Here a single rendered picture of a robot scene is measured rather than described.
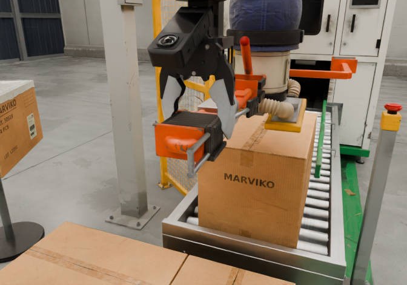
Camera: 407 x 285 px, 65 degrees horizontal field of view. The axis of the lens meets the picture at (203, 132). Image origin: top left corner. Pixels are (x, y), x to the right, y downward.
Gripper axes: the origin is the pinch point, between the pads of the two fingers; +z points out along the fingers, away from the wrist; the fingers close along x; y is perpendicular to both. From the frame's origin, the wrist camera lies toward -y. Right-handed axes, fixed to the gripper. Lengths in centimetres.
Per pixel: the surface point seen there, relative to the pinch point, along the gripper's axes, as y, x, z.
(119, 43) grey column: 126, 100, -3
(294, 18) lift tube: 54, -8, -17
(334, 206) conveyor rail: 94, -29, 63
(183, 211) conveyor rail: 67, 33, 63
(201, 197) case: 62, 23, 52
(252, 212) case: 62, 2, 53
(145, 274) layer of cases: 33, 33, 68
